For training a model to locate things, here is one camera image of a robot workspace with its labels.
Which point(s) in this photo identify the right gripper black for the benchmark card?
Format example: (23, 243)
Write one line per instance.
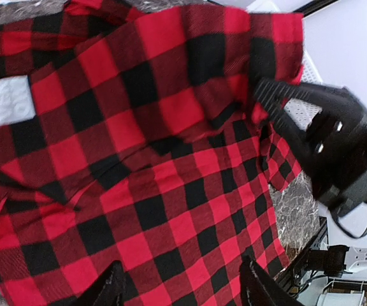
(337, 136)

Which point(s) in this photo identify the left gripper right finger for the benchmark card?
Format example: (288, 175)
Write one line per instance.
(257, 288)

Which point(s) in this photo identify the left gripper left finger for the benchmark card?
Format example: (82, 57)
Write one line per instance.
(108, 289)

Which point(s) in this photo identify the red black plaid shirt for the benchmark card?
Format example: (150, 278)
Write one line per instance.
(147, 150)

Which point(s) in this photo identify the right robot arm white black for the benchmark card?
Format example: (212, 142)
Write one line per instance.
(356, 258)

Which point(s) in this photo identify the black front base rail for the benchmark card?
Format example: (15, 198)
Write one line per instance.
(291, 277)

